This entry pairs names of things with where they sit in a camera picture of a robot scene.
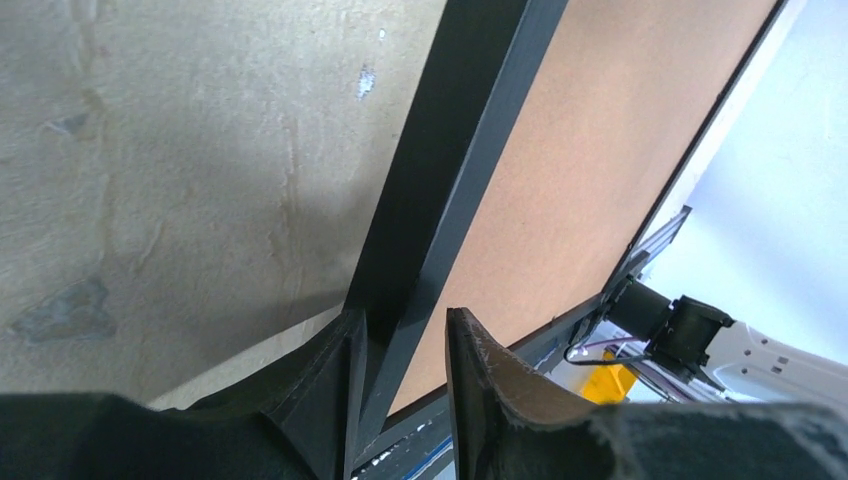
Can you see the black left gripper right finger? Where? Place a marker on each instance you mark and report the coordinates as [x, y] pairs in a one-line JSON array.
[[675, 441]]

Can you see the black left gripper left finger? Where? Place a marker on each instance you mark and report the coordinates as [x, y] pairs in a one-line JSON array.
[[297, 418]]

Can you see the brown frame backing board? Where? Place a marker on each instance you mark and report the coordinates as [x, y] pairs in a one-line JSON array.
[[621, 93]]

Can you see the black picture frame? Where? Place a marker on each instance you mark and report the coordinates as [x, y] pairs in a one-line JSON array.
[[482, 63]]

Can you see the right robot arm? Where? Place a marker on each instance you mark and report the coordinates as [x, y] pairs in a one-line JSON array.
[[693, 340]]

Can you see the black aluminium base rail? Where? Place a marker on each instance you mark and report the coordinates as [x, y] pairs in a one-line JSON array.
[[490, 390]]

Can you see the yellow object beyond rail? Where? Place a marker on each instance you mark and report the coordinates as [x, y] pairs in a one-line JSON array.
[[609, 384]]

